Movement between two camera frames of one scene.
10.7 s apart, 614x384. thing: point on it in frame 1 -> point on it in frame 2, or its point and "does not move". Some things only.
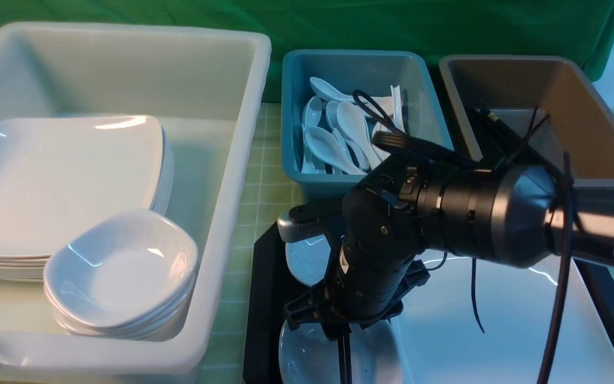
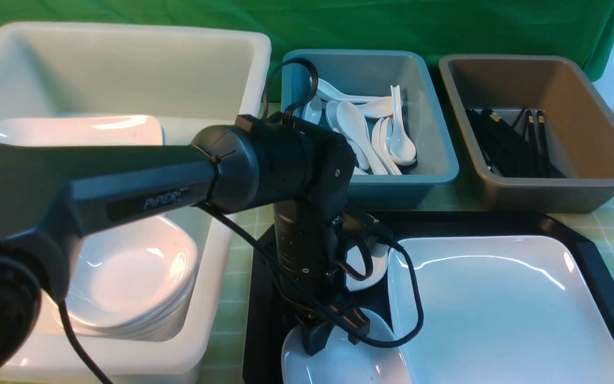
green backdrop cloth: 585,31 does not move
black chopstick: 347,358 -> 544,167
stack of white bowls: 129,277 does not move
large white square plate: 438,323 does not move
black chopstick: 341,358 -> 530,167
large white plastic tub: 208,87 does not move
